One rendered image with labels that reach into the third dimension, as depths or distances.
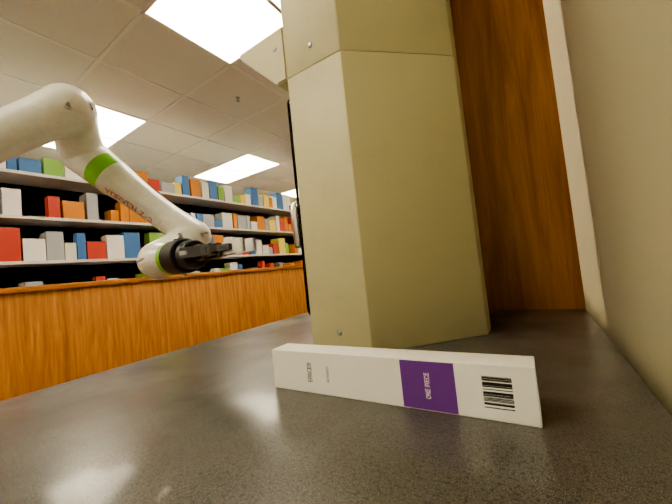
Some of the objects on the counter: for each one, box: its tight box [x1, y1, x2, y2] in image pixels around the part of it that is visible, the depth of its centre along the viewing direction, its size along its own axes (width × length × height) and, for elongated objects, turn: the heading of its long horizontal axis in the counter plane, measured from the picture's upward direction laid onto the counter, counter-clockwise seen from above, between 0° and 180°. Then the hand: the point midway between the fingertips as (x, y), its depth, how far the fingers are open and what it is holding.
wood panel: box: [450, 0, 586, 310], centre depth 79 cm, size 49×3×140 cm
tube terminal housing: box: [280, 0, 491, 349], centre depth 60 cm, size 25×32×77 cm
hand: (239, 245), depth 69 cm, fingers closed
